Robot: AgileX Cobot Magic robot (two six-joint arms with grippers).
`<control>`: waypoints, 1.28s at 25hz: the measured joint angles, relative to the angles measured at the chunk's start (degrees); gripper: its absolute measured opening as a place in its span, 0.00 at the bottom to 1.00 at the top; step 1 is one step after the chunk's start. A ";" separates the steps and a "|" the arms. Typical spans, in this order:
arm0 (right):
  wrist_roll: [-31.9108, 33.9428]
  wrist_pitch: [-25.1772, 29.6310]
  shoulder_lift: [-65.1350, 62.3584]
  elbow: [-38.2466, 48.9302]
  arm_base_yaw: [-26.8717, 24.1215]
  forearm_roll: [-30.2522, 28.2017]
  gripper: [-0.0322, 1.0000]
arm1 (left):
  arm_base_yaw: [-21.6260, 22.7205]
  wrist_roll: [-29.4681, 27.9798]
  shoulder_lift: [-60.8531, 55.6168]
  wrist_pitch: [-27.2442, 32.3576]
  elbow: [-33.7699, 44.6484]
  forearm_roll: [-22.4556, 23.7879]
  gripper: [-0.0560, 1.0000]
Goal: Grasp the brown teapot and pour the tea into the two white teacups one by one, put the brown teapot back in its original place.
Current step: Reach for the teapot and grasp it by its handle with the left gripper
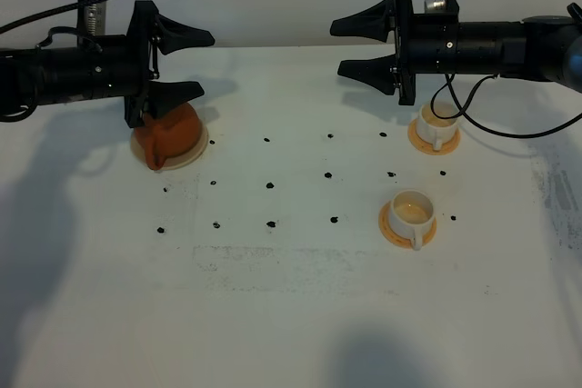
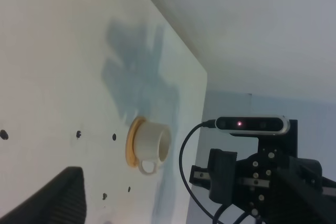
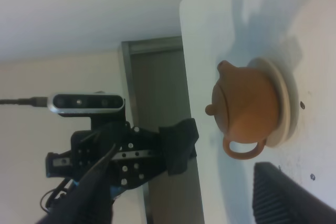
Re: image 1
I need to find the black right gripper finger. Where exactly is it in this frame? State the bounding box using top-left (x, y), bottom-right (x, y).
top-left (337, 55), bottom-right (396, 95)
top-left (330, 0), bottom-right (394, 42)

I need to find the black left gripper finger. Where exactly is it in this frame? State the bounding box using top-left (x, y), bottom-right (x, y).
top-left (156, 15), bottom-right (215, 55)
top-left (145, 81), bottom-right (205, 118)

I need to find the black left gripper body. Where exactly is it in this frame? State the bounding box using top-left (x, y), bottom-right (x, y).
top-left (124, 0), bottom-right (159, 128)

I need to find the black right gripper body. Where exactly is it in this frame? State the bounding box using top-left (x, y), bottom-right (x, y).
top-left (393, 0), bottom-right (459, 104)

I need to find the brown clay teapot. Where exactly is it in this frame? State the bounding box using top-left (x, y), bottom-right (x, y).
top-left (133, 103), bottom-right (203, 171)

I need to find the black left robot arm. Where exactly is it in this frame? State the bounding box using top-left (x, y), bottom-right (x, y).
top-left (1, 1), bottom-right (216, 128)

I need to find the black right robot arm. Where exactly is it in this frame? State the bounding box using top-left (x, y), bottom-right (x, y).
top-left (330, 0), bottom-right (581, 105)

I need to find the beige round teapot coaster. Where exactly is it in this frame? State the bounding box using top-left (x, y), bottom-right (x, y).
top-left (130, 124), bottom-right (209, 172)

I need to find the far white teacup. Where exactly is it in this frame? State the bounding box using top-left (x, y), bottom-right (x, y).
top-left (415, 103), bottom-right (458, 153)

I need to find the white teacup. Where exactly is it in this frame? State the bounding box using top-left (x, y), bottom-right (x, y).
top-left (387, 190), bottom-right (436, 251)
top-left (415, 103), bottom-right (458, 153)

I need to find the far orange cup coaster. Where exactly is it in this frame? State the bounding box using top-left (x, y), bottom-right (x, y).
top-left (406, 118), bottom-right (462, 156)

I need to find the orange cup coaster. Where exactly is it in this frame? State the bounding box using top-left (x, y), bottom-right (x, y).
top-left (378, 203), bottom-right (437, 250)
top-left (406, 118), bottom-right (462, 156)

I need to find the near white teacup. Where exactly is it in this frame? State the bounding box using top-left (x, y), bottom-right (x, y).
top-left (387, 190), bottom-right (436, 251)

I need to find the near orange cup coaster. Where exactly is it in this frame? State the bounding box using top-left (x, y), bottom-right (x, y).
top-left (378, 203), bottom-right (437, 250)

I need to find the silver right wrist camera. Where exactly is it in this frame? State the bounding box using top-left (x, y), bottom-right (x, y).
top-left (424, 0), bottom-right (460, 15)

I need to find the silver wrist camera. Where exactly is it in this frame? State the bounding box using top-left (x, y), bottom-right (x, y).
top-left (76, 0), bottom-right (106, 36)
top-left (424, 0), bottom-right (460, 15)

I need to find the thin black right cable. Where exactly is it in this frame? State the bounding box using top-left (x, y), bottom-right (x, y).
top-left (428, 71), bottom-right (582, 139)

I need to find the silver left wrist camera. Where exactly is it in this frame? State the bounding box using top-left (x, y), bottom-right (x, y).
top-left (76, 0), bottom-right (106, 36)

